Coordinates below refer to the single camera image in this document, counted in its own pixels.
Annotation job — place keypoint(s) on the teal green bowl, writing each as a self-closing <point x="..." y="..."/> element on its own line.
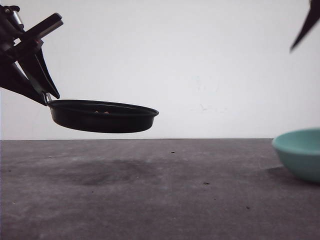
<point x="299" y="152"/>

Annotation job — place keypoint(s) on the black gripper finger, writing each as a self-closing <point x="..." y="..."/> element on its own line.
<point x="310" y="21"/>

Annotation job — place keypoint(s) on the black frying pan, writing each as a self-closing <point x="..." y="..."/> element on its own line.
<point x="100" y="116"/>

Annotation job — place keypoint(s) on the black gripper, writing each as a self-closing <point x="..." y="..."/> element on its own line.
<point x="25" y="47"/>

